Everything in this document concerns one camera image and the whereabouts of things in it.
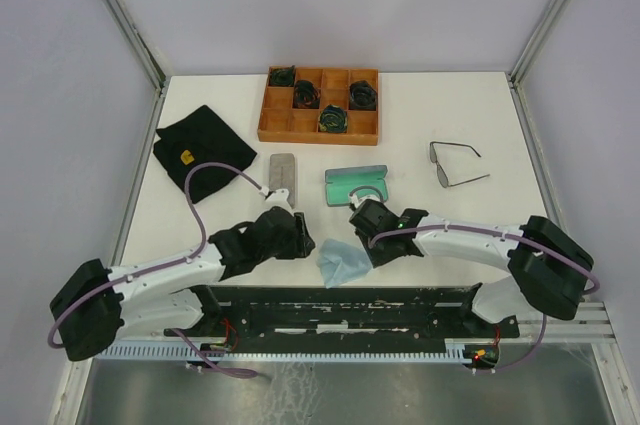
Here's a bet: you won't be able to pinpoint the grey glasses case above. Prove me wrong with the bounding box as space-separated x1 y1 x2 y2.
268 153 297 209

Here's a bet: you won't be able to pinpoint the blue glasses case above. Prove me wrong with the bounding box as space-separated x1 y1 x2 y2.
325 165 389 207

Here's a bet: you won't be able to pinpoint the thin-frame glasses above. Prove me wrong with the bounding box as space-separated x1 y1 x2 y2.
428 141 490 189

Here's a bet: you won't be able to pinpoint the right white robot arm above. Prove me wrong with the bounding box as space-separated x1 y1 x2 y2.
349 195 600 336

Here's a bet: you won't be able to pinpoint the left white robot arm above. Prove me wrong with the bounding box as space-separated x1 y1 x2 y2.
47 207 315 362

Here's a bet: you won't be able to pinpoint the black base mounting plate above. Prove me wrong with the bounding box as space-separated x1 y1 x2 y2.
183 286 520 351

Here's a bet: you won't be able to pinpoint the wooden compartment tray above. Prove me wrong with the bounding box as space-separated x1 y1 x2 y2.
257 65 381 146

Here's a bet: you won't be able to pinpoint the black cloth pouch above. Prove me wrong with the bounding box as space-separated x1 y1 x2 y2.
153 105 257 203

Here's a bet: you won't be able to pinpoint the right electronics board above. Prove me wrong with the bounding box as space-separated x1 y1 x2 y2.
472 346 500 367

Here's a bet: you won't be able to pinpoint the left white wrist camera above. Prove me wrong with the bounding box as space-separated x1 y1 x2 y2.
265 188 292 210

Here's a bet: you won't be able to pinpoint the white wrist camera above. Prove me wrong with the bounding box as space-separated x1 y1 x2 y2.
349 194 370 209
265 188 292 210

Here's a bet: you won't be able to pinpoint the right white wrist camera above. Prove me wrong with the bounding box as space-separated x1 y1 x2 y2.
349 194 370 209

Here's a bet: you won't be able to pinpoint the red wires left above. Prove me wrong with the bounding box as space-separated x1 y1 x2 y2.
219 317 241 351

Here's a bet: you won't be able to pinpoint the white slotted cable duct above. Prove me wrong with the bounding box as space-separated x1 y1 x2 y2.
98 334 472 364

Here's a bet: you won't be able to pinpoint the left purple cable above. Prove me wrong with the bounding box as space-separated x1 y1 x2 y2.
47 163 271 379

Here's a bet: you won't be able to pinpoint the purple cable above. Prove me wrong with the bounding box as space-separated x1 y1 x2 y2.
347 185 601 374
47 163 271 379

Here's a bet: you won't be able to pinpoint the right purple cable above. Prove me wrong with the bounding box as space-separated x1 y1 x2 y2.
347 185 601 374

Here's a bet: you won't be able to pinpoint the right aluminium frame post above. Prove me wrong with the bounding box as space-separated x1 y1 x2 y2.
507 0 601 89

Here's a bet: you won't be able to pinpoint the aluminium frame post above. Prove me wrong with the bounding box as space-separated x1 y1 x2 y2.
507 0 601 89
74 0 169 91

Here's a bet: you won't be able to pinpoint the left aluminium frame post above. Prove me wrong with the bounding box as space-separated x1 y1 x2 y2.
74 0 169 91

